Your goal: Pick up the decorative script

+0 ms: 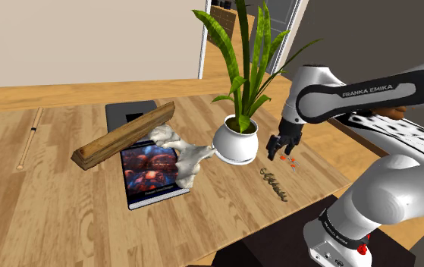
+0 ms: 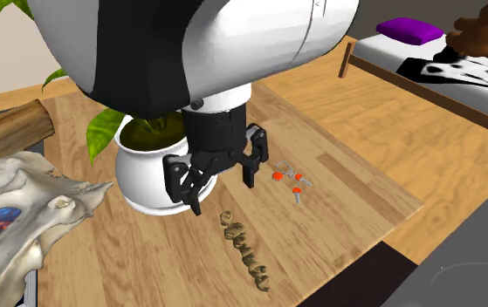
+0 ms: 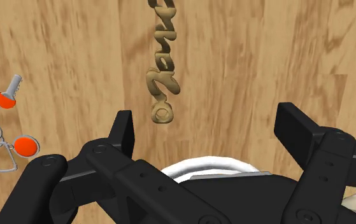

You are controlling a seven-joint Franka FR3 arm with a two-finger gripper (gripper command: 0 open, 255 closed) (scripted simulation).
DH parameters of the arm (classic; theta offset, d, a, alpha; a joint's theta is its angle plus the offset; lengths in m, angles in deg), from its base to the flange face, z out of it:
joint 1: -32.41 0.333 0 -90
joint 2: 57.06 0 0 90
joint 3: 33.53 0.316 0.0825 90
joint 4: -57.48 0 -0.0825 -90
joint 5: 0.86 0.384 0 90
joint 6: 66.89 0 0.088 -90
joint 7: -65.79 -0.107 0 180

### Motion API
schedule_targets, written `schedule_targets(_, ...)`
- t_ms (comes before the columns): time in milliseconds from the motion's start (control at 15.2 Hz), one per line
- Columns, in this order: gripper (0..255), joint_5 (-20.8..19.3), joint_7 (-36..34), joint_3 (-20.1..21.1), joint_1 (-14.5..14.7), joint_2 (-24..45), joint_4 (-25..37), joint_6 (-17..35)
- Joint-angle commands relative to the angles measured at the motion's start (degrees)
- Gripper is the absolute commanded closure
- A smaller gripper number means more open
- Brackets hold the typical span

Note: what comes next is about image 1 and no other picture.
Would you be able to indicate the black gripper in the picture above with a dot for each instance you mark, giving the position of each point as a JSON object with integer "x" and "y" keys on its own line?
{"x": 290, "y": 131}

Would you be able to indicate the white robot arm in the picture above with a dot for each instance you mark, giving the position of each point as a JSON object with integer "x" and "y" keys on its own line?
{"x": 392, "y": 192}

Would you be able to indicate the small orange and white object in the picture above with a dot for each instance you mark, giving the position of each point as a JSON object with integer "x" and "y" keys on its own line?
{"x": 292, "y": 162}

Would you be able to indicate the green plant in white pot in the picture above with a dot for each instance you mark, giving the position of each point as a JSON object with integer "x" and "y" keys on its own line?
{"x": 236, "y": 142}

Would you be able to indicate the dark robot stand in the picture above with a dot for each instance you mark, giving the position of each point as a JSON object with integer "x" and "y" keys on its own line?
{"x": 289, "y": 236}

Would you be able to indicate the white lumpy sculpture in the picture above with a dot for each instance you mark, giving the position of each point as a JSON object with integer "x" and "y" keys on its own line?
{"x": 187, "y": 157}

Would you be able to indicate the white black spotted furniture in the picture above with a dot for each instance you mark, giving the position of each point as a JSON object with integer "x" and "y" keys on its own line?
{"x": 392, "y": 135}

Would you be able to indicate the brown rounded object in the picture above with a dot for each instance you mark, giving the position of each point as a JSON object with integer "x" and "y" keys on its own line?
{"x": 389, "y": 111}

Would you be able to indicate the book with red blue cover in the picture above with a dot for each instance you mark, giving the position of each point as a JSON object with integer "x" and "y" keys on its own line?
{"x": 148, "y": 174}

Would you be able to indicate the brown chest of drawers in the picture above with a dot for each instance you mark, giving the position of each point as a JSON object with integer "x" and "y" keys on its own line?
{"x": 223, "y": 18}

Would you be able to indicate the brown wooden block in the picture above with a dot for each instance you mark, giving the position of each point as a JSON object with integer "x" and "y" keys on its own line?
{"x": 123, "y": 136}

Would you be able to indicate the dark grey tablet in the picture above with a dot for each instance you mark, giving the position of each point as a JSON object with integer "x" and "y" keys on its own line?
{"x": 123, "y": 112}

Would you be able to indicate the light wooden stick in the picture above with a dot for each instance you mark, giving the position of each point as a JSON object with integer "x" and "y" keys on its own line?
{"x": 30, "y": 136}

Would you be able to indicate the grey door with white frame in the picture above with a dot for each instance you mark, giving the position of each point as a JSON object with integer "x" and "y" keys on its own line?
{"x": 282, "y": 22}

